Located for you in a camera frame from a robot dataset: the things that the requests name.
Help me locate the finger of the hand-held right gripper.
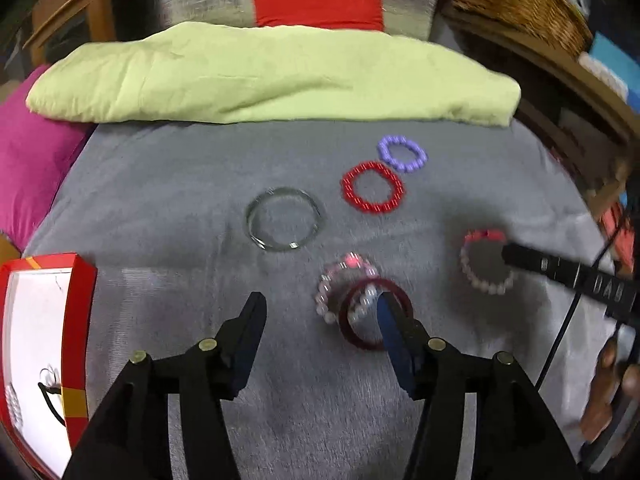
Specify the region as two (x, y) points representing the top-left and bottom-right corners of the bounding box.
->
(501, 243), (567, 284)

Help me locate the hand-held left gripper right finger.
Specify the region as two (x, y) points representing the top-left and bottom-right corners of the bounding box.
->
(376, 292), (582, 480)

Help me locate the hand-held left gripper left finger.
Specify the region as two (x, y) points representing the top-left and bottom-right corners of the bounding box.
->
(62, 291), (268, 480)

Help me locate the dark red bangle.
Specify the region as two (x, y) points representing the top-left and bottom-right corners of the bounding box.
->
(338, 277), (415, 352)

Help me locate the pink corded bead bracelet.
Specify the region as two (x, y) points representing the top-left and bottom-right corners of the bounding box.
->
(460, 228), (516, 296)

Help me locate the small pink bead bracelet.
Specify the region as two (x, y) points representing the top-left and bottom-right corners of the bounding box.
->
(316, 254), (381, 326)

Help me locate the silver bangle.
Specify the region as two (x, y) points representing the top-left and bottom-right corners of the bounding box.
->
(245, 186), (326, 252)

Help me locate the red beaded bracelet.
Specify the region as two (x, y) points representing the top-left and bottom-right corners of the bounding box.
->
(341, 160), (405, 215)

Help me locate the purple beaded bracelet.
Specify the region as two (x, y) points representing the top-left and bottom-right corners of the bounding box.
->
(377, 133), (429, 175)

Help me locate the red cardboard box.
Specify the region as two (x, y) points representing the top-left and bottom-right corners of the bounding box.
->
(0, 253), (98, 480)

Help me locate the person's right hand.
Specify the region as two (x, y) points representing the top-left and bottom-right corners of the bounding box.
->
(579, 336), (630, 442)

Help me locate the red cloth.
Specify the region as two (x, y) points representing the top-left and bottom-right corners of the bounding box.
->
(600, 205), (640, 281)

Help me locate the grey blanket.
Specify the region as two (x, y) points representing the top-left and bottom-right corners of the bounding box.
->
(22, 110), (621, 480)

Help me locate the wooden shelf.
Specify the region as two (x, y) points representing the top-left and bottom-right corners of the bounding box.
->
(440, 5), (640, 221)

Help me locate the blue box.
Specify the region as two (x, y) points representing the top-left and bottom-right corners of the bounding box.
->
(580, 32), (631, 101)

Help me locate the light green blanket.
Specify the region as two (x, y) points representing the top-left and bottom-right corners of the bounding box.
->
(25, 22), (522, 128)

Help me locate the wicker basket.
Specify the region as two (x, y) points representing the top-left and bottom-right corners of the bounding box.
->
(447, 0), (593, 58)

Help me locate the magenta pillow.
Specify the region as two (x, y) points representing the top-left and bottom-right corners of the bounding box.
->
(0, 62), (96, 251)

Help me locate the grey and red cushion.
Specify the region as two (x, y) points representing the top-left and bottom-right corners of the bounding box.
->
(150, 0), (446, 41)

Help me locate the black cable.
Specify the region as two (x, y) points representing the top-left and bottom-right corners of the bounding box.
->
(535, 200), (633, 388)

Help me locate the black hair tie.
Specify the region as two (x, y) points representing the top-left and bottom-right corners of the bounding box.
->
(37, 381), (68, 426)

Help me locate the white bead bracelet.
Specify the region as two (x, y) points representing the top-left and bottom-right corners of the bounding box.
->
(2, 382), (23, 428)

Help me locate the wooden furniture frame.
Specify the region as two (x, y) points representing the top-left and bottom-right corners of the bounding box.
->
(22, 0), (166, 66)

